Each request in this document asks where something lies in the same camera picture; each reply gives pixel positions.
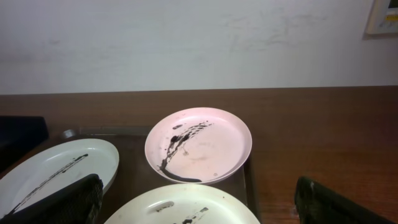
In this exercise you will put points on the brown serving tray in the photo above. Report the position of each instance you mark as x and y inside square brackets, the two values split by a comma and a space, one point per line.
[135, 176]

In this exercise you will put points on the cream plate front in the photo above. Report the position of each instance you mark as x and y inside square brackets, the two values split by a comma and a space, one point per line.
[184, 203]

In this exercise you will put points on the white plate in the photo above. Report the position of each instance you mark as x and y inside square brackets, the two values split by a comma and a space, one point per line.
[55, 168]

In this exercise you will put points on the wall panel device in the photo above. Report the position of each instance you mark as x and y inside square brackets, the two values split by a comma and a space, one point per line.
[382, 18]

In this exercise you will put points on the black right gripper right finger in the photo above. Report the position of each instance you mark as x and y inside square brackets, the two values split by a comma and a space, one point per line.
[317, 204]

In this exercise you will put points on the black small tray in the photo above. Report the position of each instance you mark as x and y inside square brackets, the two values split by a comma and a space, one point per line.
[19, 135]

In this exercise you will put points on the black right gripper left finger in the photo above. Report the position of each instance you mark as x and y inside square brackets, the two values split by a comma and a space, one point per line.
[77, 203]

